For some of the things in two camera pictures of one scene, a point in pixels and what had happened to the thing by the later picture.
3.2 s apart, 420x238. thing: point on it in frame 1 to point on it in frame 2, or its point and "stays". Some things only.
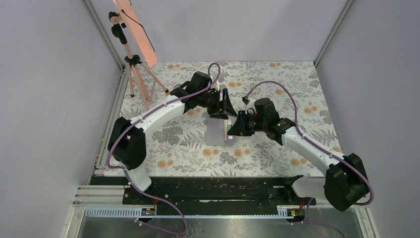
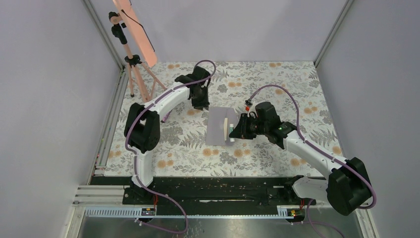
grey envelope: (215, 133) stays
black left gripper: (224, 105) to (203, 104)
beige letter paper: (226, 127) stays
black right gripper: (239, 128) stays
